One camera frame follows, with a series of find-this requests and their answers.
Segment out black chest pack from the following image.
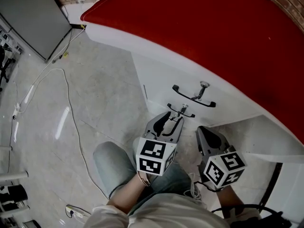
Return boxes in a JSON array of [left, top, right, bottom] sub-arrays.
[[211, 204, 293, 228]]

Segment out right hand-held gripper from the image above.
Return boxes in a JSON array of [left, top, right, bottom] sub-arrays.
[[196, 126, 248, 190]]

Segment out white drawer cabinet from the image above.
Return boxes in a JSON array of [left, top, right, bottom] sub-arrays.
[[80, 0, 304, 166]]

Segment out person's left forearm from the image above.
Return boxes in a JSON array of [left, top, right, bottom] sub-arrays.
[[106, 171, 152, 216]]

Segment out person's blue jeans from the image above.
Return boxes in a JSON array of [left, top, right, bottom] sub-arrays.
[[93, 141, 193, 199]]

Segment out person's white shirt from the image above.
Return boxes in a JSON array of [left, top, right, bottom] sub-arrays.
[[91, 193, 262, 228]]

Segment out white floor cable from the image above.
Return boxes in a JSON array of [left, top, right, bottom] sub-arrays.
[[18, 67, 107, 199]]

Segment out black drawer key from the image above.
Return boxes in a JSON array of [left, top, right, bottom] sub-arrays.
[[194, 80, 211, 101], [171, 104, 189, 122]]

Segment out white power strip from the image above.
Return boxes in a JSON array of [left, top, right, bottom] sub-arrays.
[[66, 204, 85, 219], [13, 102, 22, 119]]

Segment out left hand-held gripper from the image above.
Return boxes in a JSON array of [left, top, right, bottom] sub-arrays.
[[135, 111, 185, 177]]

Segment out grey metal cabinet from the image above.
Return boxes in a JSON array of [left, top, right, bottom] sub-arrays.
[[0, 0, 72, 61]]

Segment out thin metal bracelet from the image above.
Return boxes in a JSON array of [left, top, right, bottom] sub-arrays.
[[137, 171, 152, 187]]

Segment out white shelf unit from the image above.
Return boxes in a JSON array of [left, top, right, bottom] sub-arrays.
[[0, 15, 24, 55]]

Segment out person's right forearm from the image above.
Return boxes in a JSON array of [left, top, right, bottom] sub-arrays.
[[215, 185, 247, 211]]

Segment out black drawer handle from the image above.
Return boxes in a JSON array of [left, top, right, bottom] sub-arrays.
[[172, 84, 217, 108], [167, 103, 196, 118]]

